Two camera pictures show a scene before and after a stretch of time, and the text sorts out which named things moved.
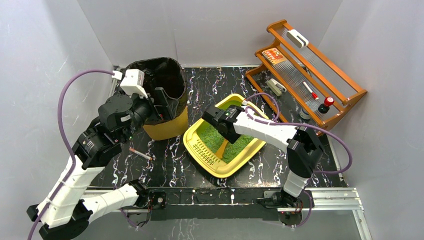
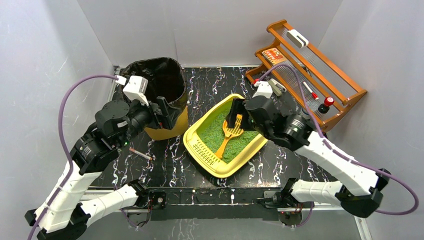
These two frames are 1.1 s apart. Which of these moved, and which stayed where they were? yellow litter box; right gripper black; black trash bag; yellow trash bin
Moved: right gripper black
Stayed: black trash bag; yellow litter box; yellow trash bin
